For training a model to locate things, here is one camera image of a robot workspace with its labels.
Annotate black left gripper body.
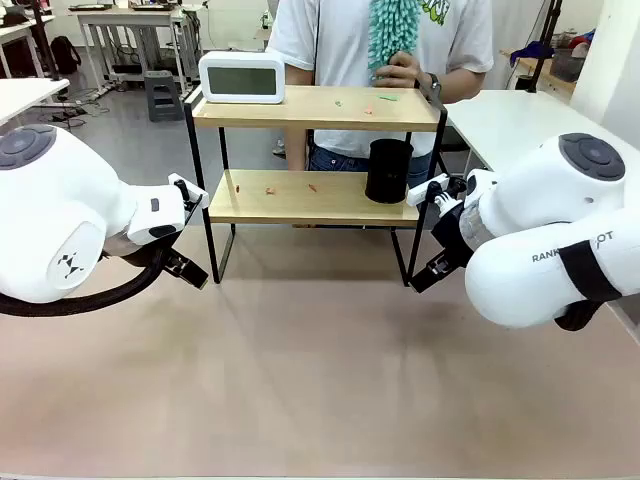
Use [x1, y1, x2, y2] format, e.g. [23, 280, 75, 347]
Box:
[157, 243, 185, 270]

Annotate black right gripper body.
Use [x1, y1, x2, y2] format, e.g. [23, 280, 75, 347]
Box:
[431, 197, 474, 267]

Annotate teal chenille duster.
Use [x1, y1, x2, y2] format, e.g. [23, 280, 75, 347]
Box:
[367, 0, 422, 86]

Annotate person's left forearm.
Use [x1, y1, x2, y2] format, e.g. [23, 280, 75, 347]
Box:
[429, 66, 489, 92]

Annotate person's right forearm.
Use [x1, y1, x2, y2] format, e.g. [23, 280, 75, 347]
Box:
[284, 130, 308, 171]

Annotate person's left hand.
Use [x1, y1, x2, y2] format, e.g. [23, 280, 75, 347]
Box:
[374, 51, 431, 90]

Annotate black cylindrical cup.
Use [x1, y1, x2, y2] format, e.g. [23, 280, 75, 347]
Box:
[364, 138, 415, 205]

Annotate large white table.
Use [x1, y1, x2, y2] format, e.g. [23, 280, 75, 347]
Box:
[442, 88, 606, 174]

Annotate blue jeans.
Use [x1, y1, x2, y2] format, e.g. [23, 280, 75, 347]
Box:
[307, 144, 434, 189]

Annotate grey step stool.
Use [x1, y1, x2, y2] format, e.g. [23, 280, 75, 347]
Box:
[143, 69, 185, 123]

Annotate wooden workbench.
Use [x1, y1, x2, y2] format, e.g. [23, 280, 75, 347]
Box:
[499, 47, 581, 94]

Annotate white digital clock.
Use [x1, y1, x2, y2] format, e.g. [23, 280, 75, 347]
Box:
[198, 50, 287, 105]

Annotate blue cloth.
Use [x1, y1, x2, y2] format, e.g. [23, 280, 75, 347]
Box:
[509, 39, 556, 66]

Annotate dark mesh basket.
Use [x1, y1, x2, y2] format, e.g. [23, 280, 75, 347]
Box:
[549, 47, 586, 84]

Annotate black stand pole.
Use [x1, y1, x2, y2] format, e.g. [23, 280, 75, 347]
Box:
[32, 0, 61, 84]
[529, 0, 564, 94]

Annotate white side table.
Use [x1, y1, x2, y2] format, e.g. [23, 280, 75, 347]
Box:
[0, 77, 71, 126]

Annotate person in white shirt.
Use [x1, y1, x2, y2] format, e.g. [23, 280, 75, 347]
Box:
[267, 0, 495, 159]

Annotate black backpack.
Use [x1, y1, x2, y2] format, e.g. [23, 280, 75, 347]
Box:
[49, 35, 82, 76]

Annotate wooden top lab desk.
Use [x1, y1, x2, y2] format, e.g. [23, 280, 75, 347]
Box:
[67, 3, 189, 96]

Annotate white lab desk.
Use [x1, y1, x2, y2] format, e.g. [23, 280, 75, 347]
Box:
[0, 14, 56, 79]

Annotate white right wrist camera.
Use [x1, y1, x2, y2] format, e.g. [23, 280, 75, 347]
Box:
[405, 174, 450, 207]

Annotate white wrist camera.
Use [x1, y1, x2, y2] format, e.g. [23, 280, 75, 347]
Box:
[167, 172, 210, 202]
[405, 174, 450, 207]

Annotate black sleeved left arm cable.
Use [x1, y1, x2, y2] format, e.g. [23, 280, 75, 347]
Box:
[0, 247, 174, 317]

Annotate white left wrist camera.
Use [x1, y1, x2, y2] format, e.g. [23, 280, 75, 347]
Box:
[167, 172, 210, 202]

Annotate black velcro strap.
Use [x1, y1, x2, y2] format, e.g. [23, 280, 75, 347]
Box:
[558, 239, 624, 304]

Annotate wooden shelf black metal frame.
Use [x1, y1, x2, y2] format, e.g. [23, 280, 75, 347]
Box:
[183, 84, 449, 292]

